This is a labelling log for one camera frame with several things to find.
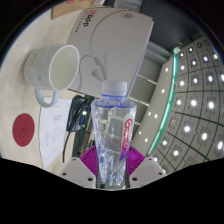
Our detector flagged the white printed paper sheet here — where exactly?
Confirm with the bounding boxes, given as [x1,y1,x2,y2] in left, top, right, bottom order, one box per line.
[38,97,73,170]

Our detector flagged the black desk telephone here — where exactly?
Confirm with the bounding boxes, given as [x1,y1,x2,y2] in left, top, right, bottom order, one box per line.
[65,94,98,158]

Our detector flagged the flat round red coaster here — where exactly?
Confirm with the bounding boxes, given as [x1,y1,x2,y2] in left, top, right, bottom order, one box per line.
[12,112,36,148]

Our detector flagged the white ceramic mug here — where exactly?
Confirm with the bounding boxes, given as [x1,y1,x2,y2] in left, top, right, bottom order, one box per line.
[23,44,81,108]

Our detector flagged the white paper ream box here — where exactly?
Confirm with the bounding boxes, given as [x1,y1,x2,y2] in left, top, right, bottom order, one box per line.
[66,7,155,100]

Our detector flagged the clear plastic water bottle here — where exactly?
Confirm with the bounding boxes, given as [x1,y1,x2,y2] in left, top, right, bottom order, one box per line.
[90,79,138,190]

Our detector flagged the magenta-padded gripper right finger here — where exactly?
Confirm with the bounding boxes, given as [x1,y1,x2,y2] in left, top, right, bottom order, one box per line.
[125,146,168,189]

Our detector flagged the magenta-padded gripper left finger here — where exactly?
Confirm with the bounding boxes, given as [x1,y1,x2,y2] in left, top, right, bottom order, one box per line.
[59,145,99,190]

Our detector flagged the round ceiling lights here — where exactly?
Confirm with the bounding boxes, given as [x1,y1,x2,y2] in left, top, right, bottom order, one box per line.
[133,31,224,174]

